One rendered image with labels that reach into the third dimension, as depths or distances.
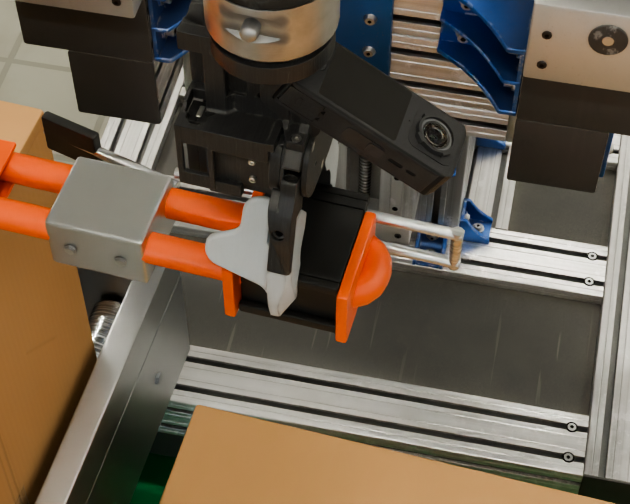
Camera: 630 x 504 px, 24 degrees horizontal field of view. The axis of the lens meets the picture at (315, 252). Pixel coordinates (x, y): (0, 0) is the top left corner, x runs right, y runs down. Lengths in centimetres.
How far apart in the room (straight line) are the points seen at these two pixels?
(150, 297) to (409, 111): 72
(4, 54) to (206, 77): 185
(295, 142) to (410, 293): 119
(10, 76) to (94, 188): 165
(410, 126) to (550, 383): 114
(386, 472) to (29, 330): 40
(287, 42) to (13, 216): 29
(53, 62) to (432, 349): 100
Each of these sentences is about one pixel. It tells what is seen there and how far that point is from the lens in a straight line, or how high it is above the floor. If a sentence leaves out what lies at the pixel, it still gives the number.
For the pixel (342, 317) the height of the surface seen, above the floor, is 108.
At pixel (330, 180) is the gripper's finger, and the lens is 96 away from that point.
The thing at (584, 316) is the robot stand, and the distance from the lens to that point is 203.
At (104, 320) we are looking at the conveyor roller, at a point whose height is 55.
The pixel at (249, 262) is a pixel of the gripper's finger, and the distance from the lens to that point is 91.
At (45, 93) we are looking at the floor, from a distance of 259.
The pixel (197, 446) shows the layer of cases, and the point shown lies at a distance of 150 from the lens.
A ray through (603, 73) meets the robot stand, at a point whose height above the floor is 92.
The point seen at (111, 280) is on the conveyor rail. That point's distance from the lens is 159.
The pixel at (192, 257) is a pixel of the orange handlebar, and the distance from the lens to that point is 96.
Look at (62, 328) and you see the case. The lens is 141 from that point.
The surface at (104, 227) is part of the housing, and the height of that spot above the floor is 109.
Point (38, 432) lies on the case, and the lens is 142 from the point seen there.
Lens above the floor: 184
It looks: 52 degrees down
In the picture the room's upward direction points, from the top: straight up
